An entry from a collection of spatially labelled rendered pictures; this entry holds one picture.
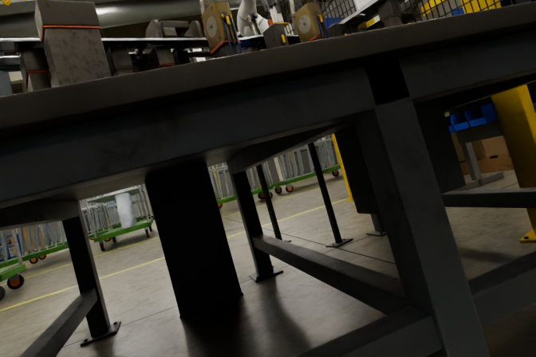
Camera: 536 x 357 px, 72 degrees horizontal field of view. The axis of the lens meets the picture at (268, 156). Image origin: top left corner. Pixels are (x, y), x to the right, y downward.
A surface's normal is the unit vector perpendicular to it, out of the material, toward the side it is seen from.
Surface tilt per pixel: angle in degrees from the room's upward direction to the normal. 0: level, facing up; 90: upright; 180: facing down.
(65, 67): 90
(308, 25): 90
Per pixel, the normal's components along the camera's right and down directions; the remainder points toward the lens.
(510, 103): -0.78, 0.19
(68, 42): 0.56, -0.20
